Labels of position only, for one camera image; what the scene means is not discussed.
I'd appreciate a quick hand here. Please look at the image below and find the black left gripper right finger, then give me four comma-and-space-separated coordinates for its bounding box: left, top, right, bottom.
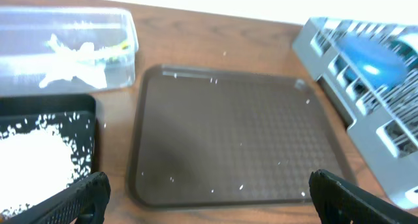
309, 169, 417, 224

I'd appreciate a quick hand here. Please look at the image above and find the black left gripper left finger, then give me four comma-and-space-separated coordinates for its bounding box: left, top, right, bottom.
4, 172, 111, 224

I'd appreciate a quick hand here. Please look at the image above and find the pile of white rice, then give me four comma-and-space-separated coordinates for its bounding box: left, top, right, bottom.
0, 112, 93, 218

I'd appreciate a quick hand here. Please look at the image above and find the dark blue plate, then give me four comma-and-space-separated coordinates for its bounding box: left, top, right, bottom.
336, 35, 408, 89

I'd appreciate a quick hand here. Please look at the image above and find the yellow green wrapper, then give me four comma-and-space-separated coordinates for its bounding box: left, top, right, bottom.
108, 40, 130, 52

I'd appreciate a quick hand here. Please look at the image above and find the light blue bowl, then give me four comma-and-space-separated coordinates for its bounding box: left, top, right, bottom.
390, 33, 417, 71

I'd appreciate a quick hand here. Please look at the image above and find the grey dishwasher rack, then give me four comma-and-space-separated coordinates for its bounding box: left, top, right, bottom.
293, 17, 417, 209

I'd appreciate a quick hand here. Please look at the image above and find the black plastic tray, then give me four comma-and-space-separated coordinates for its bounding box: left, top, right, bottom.
0, 93, 98, 218

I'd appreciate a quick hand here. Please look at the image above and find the dark brown serving tray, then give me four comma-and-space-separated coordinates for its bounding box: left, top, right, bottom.
126, 65, 356, 210

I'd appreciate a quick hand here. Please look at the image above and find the clear plastic bin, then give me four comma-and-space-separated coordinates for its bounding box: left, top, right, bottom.
1, 7, 139, 97

